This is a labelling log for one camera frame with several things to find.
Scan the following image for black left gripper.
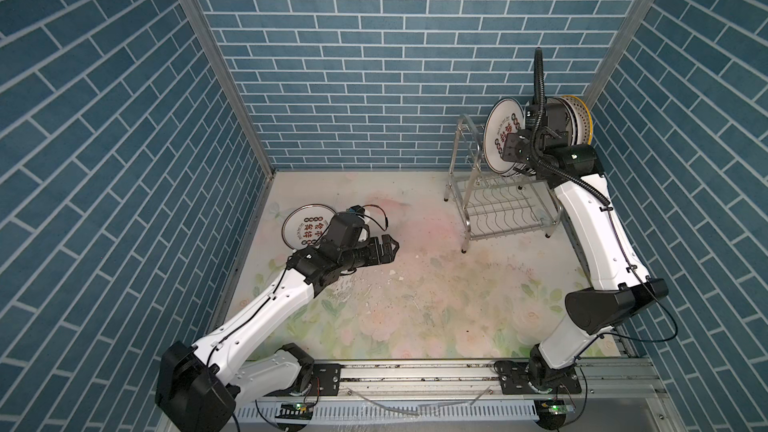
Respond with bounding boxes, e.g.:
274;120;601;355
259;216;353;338
336;233;401;271

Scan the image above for white plate red characters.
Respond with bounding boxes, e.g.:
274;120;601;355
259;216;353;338
483;98;525;176
281;204;336;250

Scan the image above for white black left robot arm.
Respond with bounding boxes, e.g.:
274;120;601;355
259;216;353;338
155;234;399;431

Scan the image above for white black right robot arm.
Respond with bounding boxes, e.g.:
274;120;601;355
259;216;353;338
501;129;668;392

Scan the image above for white plates stack middle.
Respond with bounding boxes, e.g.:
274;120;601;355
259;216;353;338
553;97;580;146

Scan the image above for stainless steel dish rack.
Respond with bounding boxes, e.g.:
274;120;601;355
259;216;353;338
443;114;565;254

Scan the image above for yellow rimmed rear plate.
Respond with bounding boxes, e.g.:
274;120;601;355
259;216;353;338
561;95;594;145

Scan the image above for left base circuit board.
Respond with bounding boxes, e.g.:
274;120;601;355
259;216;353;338
275;403;315;422

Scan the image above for base circuit board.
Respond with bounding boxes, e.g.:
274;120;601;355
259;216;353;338
534;400;575;431
275;403;315;422

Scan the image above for right base circuit board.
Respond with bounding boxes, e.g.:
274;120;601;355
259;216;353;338
534;400;575;431

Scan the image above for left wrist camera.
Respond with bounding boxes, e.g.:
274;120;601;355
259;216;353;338
322;205;370;248

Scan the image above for black corrugated right cable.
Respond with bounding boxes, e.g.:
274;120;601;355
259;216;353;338
527;46;612;211

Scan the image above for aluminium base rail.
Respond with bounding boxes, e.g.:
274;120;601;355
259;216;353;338
219;357;684;431

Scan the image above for aluminium right corner post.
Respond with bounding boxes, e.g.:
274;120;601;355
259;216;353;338
583;0;655;110

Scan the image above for aluminium corner post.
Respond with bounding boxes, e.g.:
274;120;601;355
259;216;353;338
178;0;275;181
583;0;655;110

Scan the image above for aluminium left corner post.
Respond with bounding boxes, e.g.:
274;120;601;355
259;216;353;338
178;0;275;181

